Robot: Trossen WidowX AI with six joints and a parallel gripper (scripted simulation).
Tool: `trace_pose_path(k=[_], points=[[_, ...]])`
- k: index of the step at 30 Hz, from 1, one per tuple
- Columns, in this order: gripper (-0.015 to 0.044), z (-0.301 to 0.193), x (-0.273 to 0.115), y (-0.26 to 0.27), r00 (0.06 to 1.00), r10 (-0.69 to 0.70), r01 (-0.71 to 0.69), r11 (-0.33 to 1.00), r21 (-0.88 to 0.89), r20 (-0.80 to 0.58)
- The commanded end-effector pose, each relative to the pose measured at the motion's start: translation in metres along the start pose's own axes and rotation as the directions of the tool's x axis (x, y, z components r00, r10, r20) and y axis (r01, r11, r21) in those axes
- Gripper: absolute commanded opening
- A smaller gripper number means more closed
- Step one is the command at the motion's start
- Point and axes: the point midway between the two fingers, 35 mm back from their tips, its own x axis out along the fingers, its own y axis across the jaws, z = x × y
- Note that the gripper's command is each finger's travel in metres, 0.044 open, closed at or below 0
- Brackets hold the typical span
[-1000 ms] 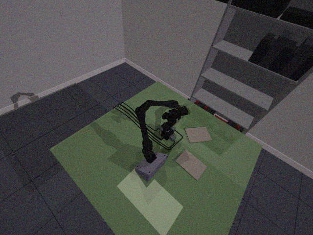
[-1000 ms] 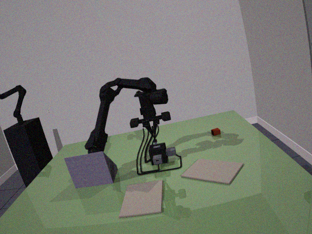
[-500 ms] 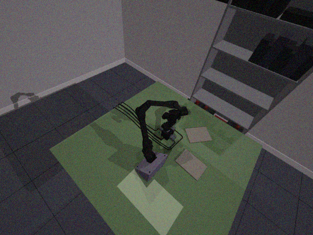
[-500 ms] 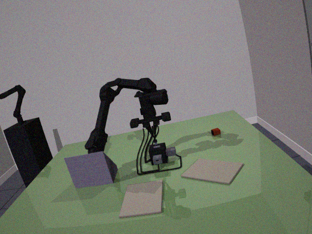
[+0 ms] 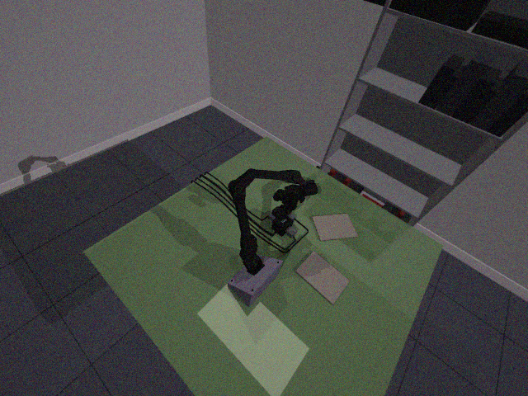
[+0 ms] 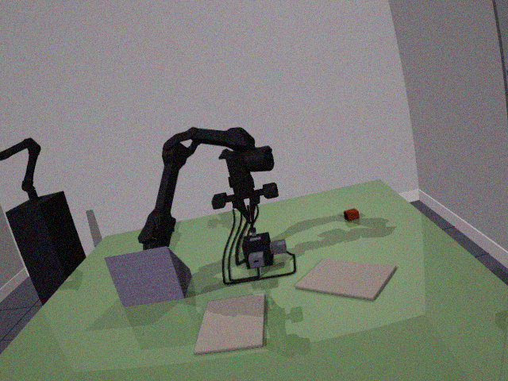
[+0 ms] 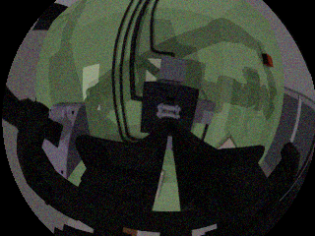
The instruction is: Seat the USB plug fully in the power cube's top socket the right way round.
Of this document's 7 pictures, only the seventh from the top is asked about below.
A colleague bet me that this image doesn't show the small reddish-brown block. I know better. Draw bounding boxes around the small reddish-brown block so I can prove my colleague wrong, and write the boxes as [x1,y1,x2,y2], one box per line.
[261,54,273,67]

